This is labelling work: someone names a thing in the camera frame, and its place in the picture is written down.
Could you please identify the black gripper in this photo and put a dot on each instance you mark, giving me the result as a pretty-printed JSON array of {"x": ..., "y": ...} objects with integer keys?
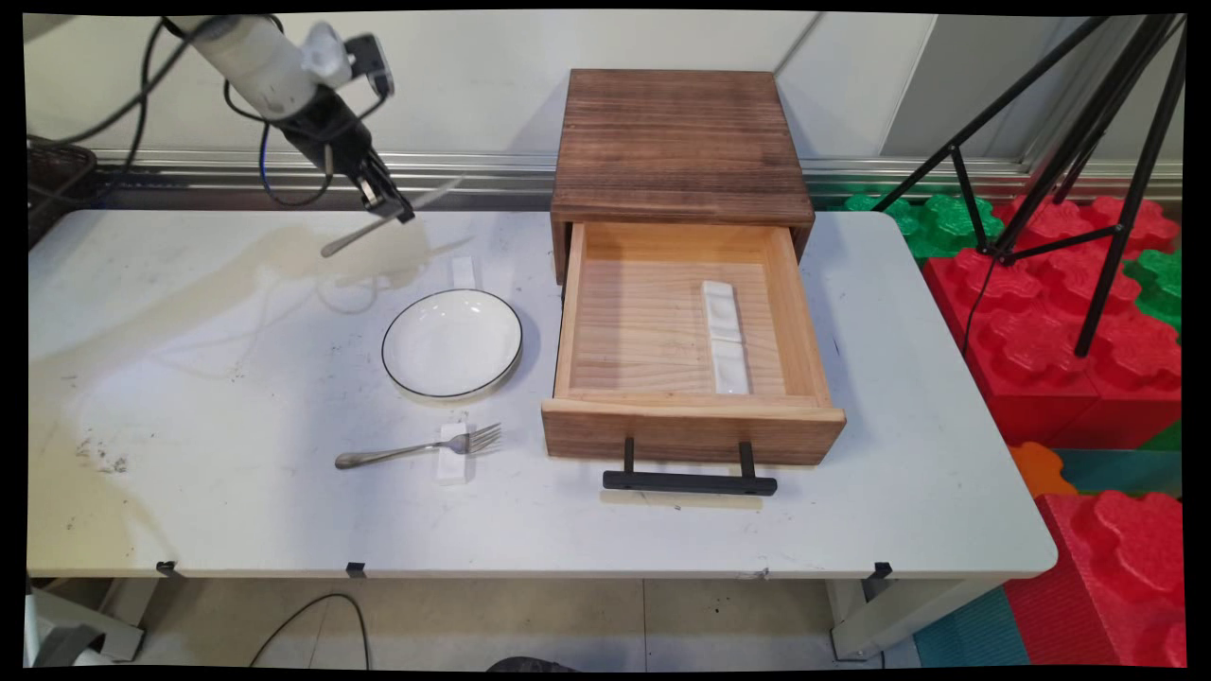
[{"x": 331, "y": 132}]

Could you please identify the silver serrated table knife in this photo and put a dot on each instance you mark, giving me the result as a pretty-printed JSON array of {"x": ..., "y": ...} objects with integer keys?
[{"x": 345, "y": 243}]

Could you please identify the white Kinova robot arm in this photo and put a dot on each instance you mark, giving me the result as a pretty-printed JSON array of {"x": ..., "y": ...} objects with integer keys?
[{"x": 255, "y": 61}]

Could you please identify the small white cutlery rest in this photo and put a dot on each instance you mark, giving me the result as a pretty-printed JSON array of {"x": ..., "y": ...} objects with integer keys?
[
  {"x": 463, "y": 272},
  {"x": 455, "y": 472}
]

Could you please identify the white plate with black rim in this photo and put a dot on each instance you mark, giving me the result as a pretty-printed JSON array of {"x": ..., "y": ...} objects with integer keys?
[{"x": 452, "y": 342}]

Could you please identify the silver fork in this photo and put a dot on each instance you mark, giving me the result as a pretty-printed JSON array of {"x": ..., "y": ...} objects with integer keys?
[{"x": 397, "y": 454}]

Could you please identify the dark brown wooden cabinet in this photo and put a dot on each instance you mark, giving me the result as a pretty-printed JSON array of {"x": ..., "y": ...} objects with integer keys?
[{"x": 676, "y": 142}]

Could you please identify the white ceramic cutlery rest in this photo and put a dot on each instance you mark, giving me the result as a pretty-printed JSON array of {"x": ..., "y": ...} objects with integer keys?
[
  {"x": 730, "y": 369},
  {"x": 721, "y": 312}
]

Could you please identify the light wooden drawer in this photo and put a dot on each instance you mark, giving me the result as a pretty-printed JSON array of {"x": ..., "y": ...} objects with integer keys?
[{"x": 691, "y": 435}]

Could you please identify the green foam block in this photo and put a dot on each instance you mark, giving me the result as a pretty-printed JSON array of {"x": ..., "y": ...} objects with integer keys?
[
  {"x": 951, "y": 227},
  {"x": 885, "y": 210},
  {"x": 1159, "y": 284}
]

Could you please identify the white table leg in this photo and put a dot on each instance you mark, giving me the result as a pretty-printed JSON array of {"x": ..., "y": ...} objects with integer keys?
[
  {"x": 889, "y": 619},
  {"x": 104, "y": 615}
]

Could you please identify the black tripod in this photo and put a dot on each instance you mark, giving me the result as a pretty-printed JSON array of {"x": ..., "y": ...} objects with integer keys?
[{"x": 1001, "y": 252}]

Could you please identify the large red foam block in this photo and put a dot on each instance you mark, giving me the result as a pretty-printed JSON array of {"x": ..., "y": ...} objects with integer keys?
[{"x": 1041, "y": 378}]

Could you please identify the orange foam piece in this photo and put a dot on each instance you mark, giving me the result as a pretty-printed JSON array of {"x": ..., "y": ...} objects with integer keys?
[{"x": 1039, "y": 468}]

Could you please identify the black silver wrist camera box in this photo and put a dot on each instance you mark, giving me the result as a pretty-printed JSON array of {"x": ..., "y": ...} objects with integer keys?
[{"x": 369, "y": 66}]

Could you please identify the silver aluminium wall rail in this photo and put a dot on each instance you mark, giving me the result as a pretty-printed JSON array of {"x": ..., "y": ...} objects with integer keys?
[{"x": 851, "y": 175}]

